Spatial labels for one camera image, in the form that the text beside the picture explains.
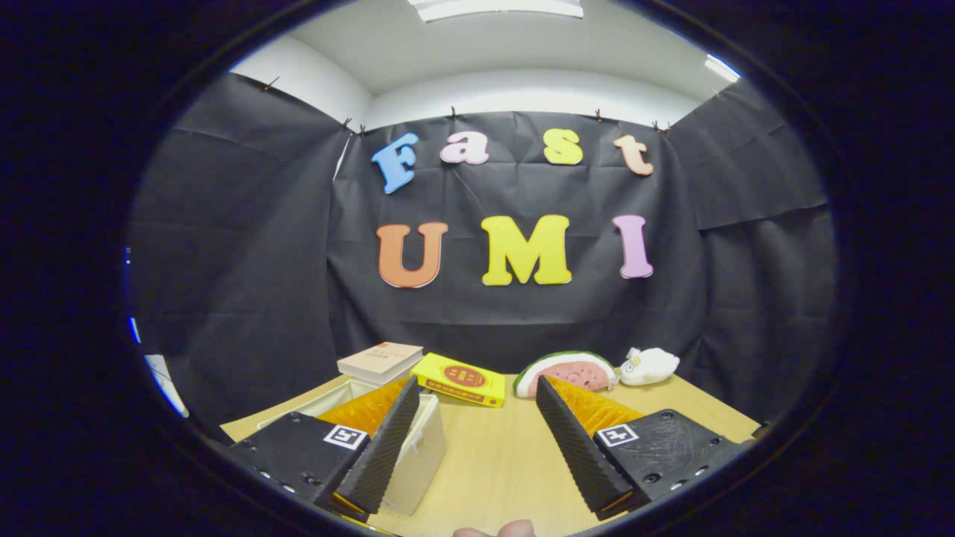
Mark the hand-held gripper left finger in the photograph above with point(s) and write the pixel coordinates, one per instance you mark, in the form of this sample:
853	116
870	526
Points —
384	451

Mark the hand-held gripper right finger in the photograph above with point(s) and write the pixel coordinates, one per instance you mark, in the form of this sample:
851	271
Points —
578	451

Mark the beige fabric storage box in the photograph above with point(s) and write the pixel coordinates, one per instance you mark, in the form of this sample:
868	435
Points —
421	455

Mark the watermelon slice plush toy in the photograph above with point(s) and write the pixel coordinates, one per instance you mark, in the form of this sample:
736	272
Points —
574	369

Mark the beige book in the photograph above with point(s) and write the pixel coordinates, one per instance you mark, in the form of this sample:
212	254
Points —
380	358

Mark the yellow book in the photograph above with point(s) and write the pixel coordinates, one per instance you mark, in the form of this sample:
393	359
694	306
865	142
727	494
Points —
459	377

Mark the white plush toy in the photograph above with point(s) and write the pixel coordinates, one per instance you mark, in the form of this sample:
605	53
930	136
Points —
653	365

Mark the black backdrop cloth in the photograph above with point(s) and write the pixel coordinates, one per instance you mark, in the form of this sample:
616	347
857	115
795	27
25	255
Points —
298	298

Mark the ceiling light panel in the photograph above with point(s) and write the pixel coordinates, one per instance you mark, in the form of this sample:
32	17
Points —
496	7
722	68

